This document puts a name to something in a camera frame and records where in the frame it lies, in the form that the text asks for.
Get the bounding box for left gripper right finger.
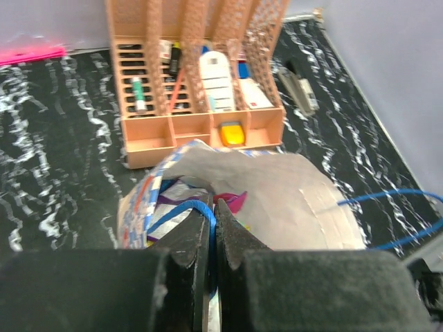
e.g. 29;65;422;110
215;201;433;331

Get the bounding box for checkered paper bag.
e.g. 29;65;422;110
117;140;366;250

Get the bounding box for pink marker strip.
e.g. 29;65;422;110
1;46;66;66

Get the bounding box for peach desk organizer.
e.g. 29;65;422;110
105;1;288;169

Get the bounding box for black grey stapler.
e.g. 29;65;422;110
278;59;320;116

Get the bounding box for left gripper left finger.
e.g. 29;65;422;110
1;194;213;331

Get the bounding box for white label bottle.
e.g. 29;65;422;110
199;51;235;113

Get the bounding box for red pen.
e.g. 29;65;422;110
168;68;185;114

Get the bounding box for white small box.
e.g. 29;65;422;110
239;78;273;109

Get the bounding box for green white glue stick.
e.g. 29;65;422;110
132;77;147;114

